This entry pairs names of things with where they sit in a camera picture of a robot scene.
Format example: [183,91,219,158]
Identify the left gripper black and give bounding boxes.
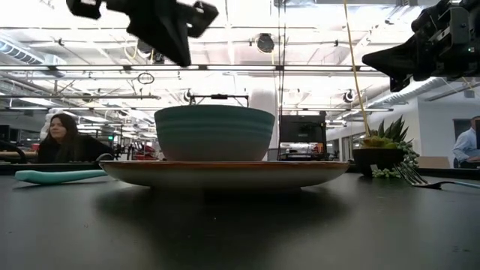
[65,0,221,68]

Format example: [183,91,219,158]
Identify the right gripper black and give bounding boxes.
[361,0,480,92]

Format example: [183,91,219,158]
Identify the teal ceramic bowl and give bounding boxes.
[153,104,277,162]

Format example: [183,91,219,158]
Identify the fork with teal handle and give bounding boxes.
[392,161,480,191]

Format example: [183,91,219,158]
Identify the spoon with teal handle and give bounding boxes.
[13,168,110,185]

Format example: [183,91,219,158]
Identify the round black ceiling fixture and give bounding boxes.
[256,32,276,54]

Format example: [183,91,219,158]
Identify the succulent plant in dark pot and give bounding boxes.
[351,115,422,179]

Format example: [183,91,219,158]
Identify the person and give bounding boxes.
[451,115,480,170]
[36,112,116,164]

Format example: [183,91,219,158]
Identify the black monitor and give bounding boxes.
[278,113,328,144]

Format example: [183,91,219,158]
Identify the orange ceramic plate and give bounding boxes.
[99,160,350,190]

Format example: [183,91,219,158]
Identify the yellow cable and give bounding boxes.
[342,0,373,137]

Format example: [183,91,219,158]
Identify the overhead camera mount bar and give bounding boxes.
[188,92,251,108]

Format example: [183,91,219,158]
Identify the black aluminium table frame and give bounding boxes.
[0,160,480,178]

